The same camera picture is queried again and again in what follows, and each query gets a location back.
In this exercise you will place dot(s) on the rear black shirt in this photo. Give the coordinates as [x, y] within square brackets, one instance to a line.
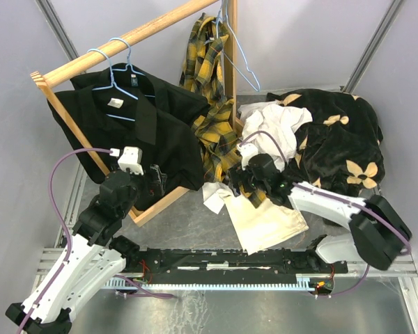
[180, 103]

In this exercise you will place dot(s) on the wooden clothes rack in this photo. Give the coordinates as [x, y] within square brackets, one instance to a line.
[45, 82]

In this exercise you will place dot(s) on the cream folded cloth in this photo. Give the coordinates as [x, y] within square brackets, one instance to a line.
[265, 226]

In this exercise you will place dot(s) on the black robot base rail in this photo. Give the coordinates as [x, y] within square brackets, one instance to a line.
[229, 267]

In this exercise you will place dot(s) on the yellow plaid shirt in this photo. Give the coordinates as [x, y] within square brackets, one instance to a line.
[203, 74]

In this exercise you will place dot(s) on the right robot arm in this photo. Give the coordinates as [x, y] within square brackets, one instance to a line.
[375, 234]

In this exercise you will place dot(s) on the empty blue wire hanger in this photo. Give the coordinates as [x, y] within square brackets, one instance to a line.
[244, 70]

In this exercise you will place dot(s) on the black shirt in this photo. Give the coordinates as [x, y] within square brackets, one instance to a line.
[111, 119]
[180, 103]

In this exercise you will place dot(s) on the black floral blanket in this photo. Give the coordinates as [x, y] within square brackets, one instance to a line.
[339, 150]

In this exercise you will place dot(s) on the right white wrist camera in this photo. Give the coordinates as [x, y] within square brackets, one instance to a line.
[247, 151]

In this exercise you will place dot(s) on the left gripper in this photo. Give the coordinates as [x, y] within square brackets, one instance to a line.
[157, 186]

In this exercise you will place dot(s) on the blue hanger rear shirt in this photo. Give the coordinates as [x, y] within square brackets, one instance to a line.
[135, 75]

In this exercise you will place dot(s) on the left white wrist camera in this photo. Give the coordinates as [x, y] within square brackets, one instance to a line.
[129, 159]

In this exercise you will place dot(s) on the front black shirt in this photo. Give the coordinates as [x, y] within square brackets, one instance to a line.
[111, 119]

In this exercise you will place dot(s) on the white cable duct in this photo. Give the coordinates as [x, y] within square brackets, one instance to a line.
[301, 284]

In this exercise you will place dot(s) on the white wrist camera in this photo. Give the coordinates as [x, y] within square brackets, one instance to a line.
[129, 159]
[247, 151]

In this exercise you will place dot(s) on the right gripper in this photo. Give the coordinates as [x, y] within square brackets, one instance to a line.
[240, 175]

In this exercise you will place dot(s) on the white shirt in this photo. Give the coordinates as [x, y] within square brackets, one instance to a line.
[270, 127]

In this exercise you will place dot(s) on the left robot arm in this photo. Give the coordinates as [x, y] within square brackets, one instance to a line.
[93, 255]

